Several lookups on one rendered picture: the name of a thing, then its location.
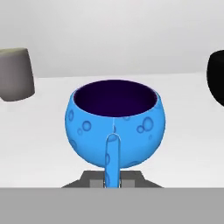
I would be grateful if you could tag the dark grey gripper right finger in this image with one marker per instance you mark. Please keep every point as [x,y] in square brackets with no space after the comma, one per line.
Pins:
[134,180]

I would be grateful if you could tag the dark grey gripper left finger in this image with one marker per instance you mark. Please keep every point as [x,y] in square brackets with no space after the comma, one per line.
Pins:
[87,180]

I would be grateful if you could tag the black bowl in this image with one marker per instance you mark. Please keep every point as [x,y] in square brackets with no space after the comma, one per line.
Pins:
[217,77]

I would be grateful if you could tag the grey cup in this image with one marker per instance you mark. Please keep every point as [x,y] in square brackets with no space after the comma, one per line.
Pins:
[14,74]

